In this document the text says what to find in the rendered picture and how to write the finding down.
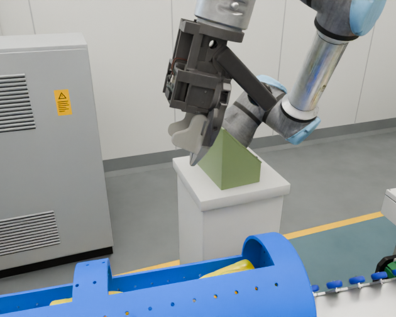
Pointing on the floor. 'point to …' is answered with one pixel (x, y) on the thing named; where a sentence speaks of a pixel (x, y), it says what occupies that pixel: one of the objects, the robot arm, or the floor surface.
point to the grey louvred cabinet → (43, 156)
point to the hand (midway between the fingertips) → (198, 158)
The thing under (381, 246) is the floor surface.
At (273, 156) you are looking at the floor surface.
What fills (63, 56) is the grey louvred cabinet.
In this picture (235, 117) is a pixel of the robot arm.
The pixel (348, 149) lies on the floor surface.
